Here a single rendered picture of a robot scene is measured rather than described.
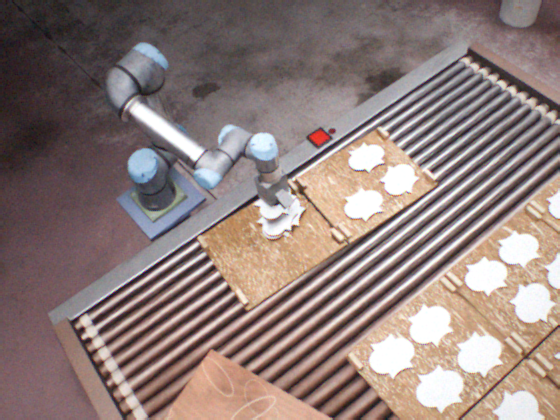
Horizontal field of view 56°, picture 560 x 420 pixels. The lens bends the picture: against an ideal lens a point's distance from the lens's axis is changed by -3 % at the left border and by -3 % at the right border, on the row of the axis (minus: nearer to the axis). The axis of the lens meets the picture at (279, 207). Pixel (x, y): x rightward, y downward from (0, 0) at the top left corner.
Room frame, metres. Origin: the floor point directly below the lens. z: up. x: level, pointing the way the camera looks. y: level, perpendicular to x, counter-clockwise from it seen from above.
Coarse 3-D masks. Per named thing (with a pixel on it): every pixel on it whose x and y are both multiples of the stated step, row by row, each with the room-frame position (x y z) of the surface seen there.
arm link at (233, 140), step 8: (224, 128) 1.17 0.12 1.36; (232, 128) 1.16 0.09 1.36; (240, 128) 1.16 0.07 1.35; (224, 136) 1.14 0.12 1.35; (232, 136) 1.13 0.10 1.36; (240, 136) 1.12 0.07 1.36; (248, 136) 1.11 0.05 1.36; (224, 144) 1.10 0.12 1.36; (232, 144) 1.10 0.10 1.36; (240, 144) 1.10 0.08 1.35; (232, 152) 1.08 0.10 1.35; (240, 152) 1.08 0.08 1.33
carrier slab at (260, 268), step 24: (240, 216) 1.13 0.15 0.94; (312, 216) 1.06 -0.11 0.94; (216, 240) 1.05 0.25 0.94; (240, 240) 1.03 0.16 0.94; (264, 240) 1.01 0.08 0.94; (288, 240) 0.99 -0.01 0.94; (312, 240) 0.97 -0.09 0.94; (336, 240) 0.95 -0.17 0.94; (216, 264) 0.95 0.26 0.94; (240, 264) 0.93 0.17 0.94; (264, 264) 0.91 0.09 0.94; (288, 264) 0.89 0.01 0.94; (312, 264) 0.87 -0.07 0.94; (240, 288) 0.84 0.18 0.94; (264, 288) 0.82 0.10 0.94
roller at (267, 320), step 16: (544, 112) 1.34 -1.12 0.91; (512, 128) 1.29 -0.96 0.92; (496, 144) 1.23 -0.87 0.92; (480, 160) 1.17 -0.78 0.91; (448, 176) 1.13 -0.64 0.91; (464, 176) 1.12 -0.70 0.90; (432, 192) 1.07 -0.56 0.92; (416, 208) 1.02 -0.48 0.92; (400, 224) 0.97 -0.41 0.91; (368, 240) 0.93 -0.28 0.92; (352, 256) 0.88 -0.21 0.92; (336, 272) 0.84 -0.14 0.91; (304, 288) 0.80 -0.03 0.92; (288, 304) 0.75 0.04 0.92; (272, 320) 0.71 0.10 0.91; (240, 336) 0.68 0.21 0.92; (256, 336) 0.68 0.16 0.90; (224, 352) 0.64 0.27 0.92; (192, 368) 0.61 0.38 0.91; (176, 384) 0.56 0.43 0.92; (160, 400) 0.52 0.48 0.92; (128, 416) 0.49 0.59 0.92; (144, 416) 0.48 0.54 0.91
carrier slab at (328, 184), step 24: (360, 144) 1.35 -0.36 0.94; (384, 144) 1.32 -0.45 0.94; (312, 168) 1.28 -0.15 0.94; (336, 168) 1.25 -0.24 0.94; (384, 168) 1.21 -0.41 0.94; (312, 192) 1.17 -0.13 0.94; (336, 192) 1.15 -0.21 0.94; (384, 192) 1.10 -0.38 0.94; (336, 216) 1.04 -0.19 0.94; (384, 216) 1.00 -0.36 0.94
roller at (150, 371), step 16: (528, 96) 1.44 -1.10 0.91; (496, 112) 1.38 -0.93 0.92; (480, 128) 1.32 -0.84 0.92; (464, 144) 1.26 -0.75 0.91; (432, 160) 1.21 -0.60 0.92; (240, 304) 0.79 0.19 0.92; (224, 320) 0.75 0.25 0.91; (192, 336) 0.71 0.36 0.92; (208, 336) 0.71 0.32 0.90; (176, 352) 0.67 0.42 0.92; (144, 368) 0.63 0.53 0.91; (160, 368) 0.63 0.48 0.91; (128, 384) 0.59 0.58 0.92
